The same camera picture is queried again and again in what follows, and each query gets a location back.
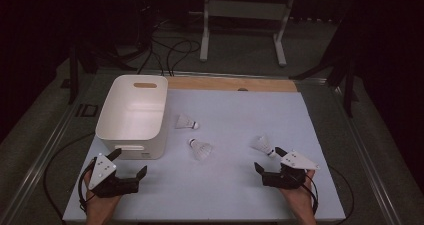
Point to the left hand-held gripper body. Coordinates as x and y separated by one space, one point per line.
103 171

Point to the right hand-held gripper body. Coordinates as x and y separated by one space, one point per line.
290 176

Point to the white feather shuttlecock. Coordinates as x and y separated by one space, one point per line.
263 145
185 122
201 150

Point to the white plastic storage bin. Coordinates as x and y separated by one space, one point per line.
133 118

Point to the person's right hand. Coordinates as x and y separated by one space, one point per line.
301 200

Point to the person's left hand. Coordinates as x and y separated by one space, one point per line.
100 206

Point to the light blue table mat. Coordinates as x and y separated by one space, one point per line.
226 185

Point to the black floor socket plate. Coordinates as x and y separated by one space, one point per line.
87 110

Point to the black metal stand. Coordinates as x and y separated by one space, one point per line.
74 75
348 85

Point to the white metal stand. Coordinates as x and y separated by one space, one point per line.
246 9

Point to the metal floor rail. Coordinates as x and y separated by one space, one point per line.
43 158
366 158

